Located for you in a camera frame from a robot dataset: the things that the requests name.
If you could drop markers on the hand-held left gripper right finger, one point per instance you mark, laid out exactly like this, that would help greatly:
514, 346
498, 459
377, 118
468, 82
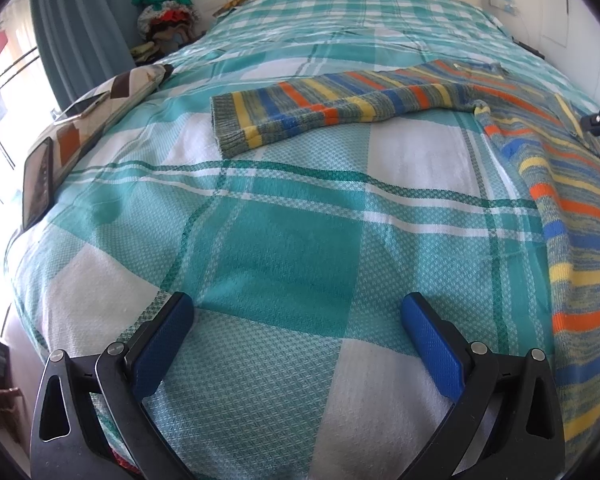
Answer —
432, 347

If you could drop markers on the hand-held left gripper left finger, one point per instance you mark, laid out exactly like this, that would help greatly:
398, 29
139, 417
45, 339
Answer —
162, 345

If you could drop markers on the striped knit sweater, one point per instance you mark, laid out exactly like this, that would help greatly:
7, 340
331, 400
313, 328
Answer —
330, 105

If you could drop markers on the pile of clothes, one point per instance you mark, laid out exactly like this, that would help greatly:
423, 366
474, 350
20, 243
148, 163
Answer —
162, 20

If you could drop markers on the white wardrobe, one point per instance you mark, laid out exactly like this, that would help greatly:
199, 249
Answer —
580, 25

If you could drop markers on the teal plaid bedspread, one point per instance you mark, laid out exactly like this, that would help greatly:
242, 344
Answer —
280, 240

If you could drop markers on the dark smartphone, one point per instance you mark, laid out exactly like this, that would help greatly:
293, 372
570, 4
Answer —
37, 185

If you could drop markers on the white smartphone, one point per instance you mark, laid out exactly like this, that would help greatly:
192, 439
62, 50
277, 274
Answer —
82, 107

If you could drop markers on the brown zigzag patterned cushion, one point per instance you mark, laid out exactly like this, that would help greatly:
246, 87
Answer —
125, 90

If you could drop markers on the window railing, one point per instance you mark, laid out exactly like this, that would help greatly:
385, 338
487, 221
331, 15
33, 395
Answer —
0, 90

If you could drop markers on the blue curtain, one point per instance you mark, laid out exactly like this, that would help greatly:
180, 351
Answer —
90, 25

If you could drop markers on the wall socket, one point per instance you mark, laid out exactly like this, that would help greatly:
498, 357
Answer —
504, 4

